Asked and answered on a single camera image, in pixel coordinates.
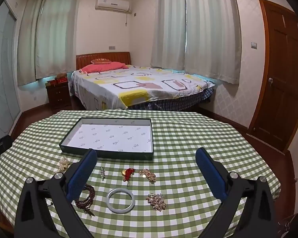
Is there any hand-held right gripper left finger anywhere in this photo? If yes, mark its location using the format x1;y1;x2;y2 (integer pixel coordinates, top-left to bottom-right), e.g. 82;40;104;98
14;148;98;238

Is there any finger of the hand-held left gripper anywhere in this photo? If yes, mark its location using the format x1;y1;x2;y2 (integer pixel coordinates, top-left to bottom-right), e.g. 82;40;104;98
0;136;13;174

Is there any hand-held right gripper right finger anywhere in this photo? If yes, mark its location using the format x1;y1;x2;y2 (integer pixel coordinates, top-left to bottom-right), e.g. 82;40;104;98
195;147;280;238

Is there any dark red bead bracelet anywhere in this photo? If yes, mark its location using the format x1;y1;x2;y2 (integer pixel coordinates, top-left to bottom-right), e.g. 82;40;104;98
74;185;96;217

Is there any pearl bead bracelet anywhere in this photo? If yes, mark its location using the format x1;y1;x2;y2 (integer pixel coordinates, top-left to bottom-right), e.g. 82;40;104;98
58;156;71;172

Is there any white jade bangle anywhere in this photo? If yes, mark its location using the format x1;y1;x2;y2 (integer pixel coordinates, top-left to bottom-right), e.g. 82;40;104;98
106;188;135;214

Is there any red knot charm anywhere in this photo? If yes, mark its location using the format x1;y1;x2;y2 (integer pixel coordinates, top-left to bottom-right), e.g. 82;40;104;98
121;168;136;186

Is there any dark green shallow box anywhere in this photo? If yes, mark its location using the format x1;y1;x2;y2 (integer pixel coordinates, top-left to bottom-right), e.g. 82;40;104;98
59;117;154;161

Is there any pearl flower brooch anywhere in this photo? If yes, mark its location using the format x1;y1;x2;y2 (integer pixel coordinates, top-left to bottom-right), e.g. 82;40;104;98
146;193;167;212

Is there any gold brooch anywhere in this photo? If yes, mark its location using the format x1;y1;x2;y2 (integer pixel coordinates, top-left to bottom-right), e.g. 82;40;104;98
138;169;157;182

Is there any green checkered tablecloth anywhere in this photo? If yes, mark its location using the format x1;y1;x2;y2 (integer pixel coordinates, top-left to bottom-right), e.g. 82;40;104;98
0;109;282;238

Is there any frosted glass wardrobe door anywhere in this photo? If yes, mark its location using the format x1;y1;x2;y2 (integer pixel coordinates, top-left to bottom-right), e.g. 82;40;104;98
0;0;23;142

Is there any dark wooden nightstand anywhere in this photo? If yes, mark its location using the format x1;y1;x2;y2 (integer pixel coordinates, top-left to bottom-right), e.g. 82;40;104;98
45;81;70;109

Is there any blue plaid bed sheet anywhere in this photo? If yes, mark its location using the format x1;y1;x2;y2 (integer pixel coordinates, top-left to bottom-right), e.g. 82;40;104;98
129;88;215;111

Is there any red flat box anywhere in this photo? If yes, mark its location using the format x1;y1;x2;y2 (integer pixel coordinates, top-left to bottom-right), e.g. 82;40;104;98
48;77;68;86

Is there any patterned white bedsheet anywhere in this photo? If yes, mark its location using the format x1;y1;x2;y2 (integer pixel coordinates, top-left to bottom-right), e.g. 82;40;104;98
72;64;216;109

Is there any narrow pale green curtain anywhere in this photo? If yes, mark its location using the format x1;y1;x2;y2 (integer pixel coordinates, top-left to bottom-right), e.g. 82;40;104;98
16;0;49;87

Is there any pink blanket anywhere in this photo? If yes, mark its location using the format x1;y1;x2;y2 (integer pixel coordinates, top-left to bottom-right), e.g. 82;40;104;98
79;61;129;74

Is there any brown wooden door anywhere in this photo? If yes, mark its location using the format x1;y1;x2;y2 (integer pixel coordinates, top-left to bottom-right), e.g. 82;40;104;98
247;0;298;155

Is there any wooden headboard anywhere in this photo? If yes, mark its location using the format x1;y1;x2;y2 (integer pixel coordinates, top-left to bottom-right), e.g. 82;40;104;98
76;52;132;70

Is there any wide pale green curtain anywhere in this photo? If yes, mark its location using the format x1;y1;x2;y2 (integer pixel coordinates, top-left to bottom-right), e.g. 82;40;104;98
36;0;78;80

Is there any wide white curtain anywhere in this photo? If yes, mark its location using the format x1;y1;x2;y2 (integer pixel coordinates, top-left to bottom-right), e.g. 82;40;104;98
184;0;241;85

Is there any narrow white curtain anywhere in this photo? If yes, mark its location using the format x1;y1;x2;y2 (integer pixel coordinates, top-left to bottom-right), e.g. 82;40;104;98
150;0;187;67

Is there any white air conditioner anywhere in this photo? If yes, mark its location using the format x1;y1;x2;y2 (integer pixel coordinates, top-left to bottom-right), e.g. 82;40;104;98
95;0;132;13

